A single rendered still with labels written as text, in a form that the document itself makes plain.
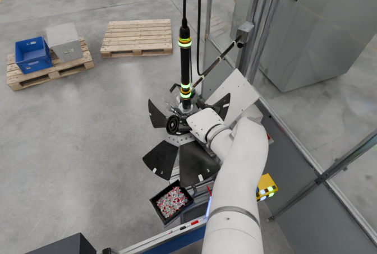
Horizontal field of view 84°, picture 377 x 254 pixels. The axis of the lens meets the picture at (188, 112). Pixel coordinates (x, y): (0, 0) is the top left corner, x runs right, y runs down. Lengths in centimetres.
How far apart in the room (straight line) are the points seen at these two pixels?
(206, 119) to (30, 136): 281
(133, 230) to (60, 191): 89
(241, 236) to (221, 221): 4
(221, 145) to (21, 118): 319
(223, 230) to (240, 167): 16
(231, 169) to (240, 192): 6
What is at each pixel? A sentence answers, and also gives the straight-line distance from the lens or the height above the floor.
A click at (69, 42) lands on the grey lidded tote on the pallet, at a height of 46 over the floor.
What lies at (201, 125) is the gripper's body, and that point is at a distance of 66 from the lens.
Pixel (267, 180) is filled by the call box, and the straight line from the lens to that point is 129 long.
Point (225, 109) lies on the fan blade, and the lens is 103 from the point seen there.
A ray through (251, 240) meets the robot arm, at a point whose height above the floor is 186.
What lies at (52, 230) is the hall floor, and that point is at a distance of 257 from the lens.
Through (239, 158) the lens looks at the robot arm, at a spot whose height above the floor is 179.
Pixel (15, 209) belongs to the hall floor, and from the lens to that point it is 283.
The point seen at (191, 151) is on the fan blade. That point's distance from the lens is 115.
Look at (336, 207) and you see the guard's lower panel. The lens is 158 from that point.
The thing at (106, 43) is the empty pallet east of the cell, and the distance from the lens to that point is 409.
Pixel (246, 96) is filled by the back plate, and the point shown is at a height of 132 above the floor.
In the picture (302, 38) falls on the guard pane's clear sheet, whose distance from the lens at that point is 134.
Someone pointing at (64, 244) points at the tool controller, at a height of 123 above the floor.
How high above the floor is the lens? 220
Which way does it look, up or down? 51 degrees down
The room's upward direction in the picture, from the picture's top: straight up
